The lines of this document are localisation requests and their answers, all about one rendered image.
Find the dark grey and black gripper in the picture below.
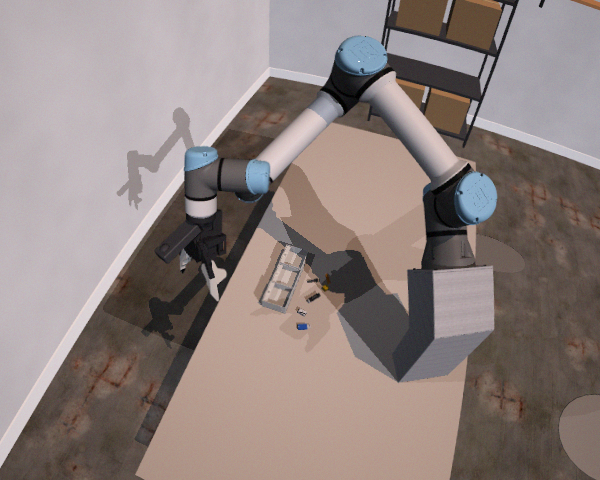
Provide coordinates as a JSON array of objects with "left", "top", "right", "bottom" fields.
[{"left": 179, "top": 209, "right": 227, "bottom": 301}]

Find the grey rack of bins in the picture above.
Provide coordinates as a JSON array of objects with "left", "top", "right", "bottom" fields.
[{"left": 262, "top": 245, "right": 308, "bottom": 313}]

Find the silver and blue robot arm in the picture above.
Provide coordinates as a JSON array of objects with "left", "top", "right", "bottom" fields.
[{"left": 183, "top": 35, "right": 497, "bottom": 270}]

